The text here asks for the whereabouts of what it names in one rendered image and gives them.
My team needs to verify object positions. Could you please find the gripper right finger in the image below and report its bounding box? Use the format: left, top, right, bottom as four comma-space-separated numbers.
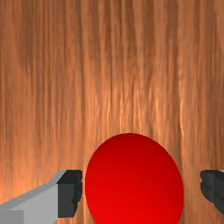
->
199, 169, 224, 215

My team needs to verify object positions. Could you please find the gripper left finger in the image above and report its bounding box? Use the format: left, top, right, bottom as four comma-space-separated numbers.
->
0, 169, 83, 224

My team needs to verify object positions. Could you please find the red ball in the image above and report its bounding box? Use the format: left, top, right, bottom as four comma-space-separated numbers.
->
84, 133, 185, 224

